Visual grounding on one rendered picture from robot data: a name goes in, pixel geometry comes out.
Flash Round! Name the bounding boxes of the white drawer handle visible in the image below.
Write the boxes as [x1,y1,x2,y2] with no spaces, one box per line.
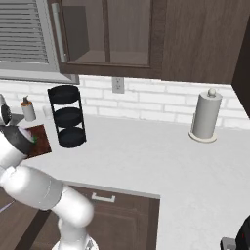
[91,192,116,204]

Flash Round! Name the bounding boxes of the grey window blinds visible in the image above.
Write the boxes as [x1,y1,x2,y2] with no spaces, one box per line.
[0,0,80,85]

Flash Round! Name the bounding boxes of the silver cupboard door handle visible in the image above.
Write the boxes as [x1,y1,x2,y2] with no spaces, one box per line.
[51,2,68,63]

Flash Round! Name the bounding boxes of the white wall socket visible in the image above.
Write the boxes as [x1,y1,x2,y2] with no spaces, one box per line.
[111,76,126,95]

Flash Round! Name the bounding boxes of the brown drawer front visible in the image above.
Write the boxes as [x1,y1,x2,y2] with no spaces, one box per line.
[28,185,161,250]

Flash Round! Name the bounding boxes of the glass-fronted brown cupboard door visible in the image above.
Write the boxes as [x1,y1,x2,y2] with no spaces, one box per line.
[47,0,168,80]

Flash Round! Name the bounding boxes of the black three-tier wire stand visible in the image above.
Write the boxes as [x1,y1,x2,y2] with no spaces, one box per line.
[47,84,88,149]

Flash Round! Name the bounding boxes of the eggplant with green stem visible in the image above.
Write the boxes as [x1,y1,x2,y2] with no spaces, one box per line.
[18,126,39,145]

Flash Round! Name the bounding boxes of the brown wooden cutting board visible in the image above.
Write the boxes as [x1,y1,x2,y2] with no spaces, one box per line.
[22,124,53,160]

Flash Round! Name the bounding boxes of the brown wooden wall cupboard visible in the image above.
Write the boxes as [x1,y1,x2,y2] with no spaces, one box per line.
[161,0,250,119]

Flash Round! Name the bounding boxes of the white paper towel roll holder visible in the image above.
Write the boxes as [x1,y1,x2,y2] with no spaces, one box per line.
[188,87,224,144]

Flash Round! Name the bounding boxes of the white soap dispenser bottle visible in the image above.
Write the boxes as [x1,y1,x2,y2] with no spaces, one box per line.
[20,95,37,123]

